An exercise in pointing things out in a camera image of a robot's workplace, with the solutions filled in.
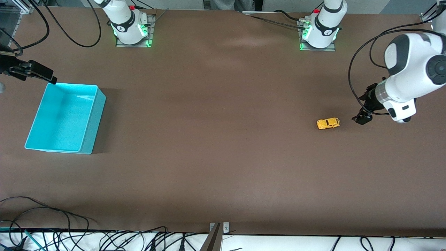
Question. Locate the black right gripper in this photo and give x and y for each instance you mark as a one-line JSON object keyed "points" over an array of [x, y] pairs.
{"points": [[9, 65]]}

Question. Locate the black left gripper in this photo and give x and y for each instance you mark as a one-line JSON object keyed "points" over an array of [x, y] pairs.
{"points": [[371, 98]]}

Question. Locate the yellow beetle toy car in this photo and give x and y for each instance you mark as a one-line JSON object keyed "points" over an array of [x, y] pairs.
{"points": [[327, 123]]}

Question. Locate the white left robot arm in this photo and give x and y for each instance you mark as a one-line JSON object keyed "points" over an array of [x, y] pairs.
{"points": [[411, 69]]}

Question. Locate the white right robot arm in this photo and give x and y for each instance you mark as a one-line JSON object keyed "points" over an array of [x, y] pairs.
{"points": [[125, 24]]}

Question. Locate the turquoise plastic bin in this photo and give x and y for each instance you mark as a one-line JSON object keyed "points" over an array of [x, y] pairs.
{"points": [[62, 122]]}

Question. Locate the aluminium extrusion corner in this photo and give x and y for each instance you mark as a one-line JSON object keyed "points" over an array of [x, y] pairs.
{"points": [[427, 16]]}

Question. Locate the person grey trousers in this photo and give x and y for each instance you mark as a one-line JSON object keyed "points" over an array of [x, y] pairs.
{"points": [[223, 4]]}

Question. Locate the aluminium frame with panel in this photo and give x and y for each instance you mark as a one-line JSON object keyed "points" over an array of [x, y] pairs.
{"points": [[22, 6]]}

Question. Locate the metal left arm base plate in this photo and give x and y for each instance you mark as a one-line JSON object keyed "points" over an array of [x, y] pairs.
{"points": [[317, 49]]}

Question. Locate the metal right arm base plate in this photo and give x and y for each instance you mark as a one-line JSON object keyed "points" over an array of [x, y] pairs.
{"points": [[134, 45]]}

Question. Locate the small metal bracket plate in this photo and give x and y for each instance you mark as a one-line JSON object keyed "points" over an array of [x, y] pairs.
{"points": [[226, 227]]}

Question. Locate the grey camera mount bar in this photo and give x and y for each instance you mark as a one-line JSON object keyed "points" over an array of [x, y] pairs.
{"points": [[212, 242]]}

